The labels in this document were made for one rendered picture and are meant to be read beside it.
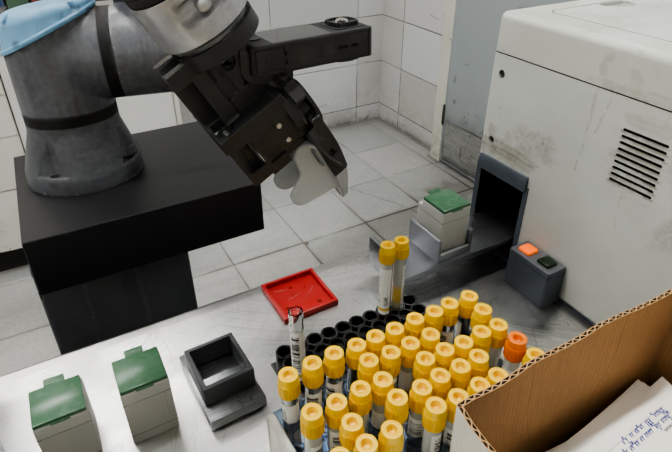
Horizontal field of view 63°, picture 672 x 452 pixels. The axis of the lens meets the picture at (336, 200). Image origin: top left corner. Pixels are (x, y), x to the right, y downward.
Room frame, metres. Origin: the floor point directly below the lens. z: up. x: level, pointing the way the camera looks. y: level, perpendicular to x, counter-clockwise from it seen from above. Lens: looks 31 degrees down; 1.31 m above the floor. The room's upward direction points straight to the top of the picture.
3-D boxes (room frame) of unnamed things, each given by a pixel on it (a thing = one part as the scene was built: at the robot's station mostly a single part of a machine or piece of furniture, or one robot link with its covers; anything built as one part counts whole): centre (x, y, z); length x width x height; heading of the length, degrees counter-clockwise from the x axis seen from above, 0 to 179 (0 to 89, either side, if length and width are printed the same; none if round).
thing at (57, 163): (0.68, 0.35, 0.99); 0.15 x 0.15 x 0.10
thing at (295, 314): (0.35, 0.03, 0.93); 0.01 x 0.01 x 0.10
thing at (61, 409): (0.29, 0.23, 0.91); 0.05 x 0.04 x 0.07; 29
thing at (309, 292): (0.49, 0.04, 0.88); 0.07 x 0.07 x 0.01; 29
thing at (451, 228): (0.54, -0.13, 0.95); 0.05 x 0.04 x 0.06; 29
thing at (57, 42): (0.69, 0.35, 1.11); 0.13 x 0.12 x 0.14; 106
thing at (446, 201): (0.54, -0.13, 0.98); 0.05 x 0.04 x 0.01; 29
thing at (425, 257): (0.55, -0.15, 0.92); 0.21 x 0.07 x 0.05; 119
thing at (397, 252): (0.39, -0.03, 0.93); 0.17 x 0.09 x 0.11; 120
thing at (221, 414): (0.36, 0.11, 0.89); 0.09 x 0.05 x 0.04; 32
